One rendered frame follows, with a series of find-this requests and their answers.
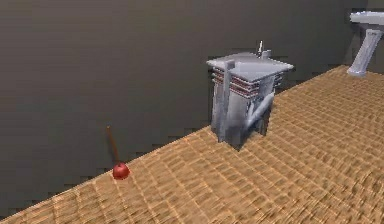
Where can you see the white pedestal sink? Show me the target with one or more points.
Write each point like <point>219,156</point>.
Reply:
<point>365,50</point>

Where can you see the red toilet plunger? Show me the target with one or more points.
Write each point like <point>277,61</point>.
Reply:
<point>120,170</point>

